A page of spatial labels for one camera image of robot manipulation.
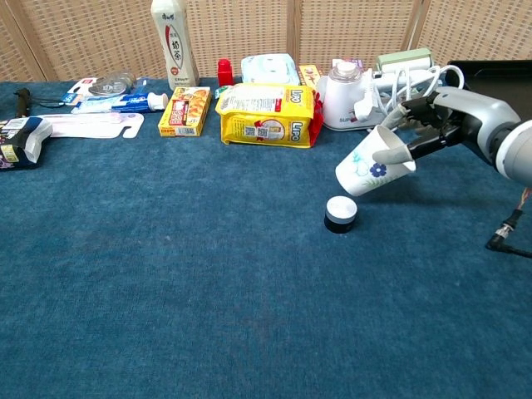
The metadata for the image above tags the purple small box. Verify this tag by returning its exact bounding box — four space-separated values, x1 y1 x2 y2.
331 57 366 71

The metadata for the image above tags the milk tea bottle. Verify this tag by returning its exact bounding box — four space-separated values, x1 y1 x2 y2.
150 0 201 92

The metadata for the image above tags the woven wooden folding screen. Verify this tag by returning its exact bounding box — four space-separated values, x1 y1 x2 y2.
0 0 532 84

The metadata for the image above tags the light blue wet wipes pack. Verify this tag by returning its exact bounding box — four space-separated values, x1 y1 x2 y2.
240 52 302 88

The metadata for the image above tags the black cable with metal connector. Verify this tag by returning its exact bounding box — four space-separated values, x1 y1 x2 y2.
485 186 532 259

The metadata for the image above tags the adhesive hooks blister pack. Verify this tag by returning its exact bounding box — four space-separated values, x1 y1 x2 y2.
59 71 149 106

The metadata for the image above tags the black snack bag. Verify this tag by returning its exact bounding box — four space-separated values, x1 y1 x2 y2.
0 116 54 171

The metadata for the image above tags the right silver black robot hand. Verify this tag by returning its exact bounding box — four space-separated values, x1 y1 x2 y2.
372 86 523 165

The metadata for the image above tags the white toothbrush package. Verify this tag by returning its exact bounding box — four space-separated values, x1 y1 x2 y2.
36 111 145 140

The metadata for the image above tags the yellow red food box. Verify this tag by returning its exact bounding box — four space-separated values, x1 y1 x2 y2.
157 86 213 138

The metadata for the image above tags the yellow Lipo biscuit bag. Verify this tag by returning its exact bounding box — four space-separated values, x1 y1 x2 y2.
214 81 325 150

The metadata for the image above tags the blue table cloth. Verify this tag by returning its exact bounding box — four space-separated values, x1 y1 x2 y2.
0 76 532 399

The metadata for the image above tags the black jar with white lid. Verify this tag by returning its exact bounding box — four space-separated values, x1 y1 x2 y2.
323 195 359 234

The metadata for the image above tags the small red plastic item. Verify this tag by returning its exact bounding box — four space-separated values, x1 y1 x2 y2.
217 57 235 88

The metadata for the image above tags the green lint roller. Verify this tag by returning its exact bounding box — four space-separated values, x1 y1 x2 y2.
375 47 435 79

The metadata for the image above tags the white floral paper cup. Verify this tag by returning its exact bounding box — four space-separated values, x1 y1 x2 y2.
334 124 417 198

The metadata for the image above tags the red yellow narrow box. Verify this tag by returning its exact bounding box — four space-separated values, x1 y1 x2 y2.
298 63 324 91

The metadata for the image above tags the small white electric kettle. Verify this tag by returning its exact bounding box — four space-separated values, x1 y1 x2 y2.
317 60 377 132

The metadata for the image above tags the blue white toothpaste tube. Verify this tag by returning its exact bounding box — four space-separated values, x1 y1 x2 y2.
71 91 170 115

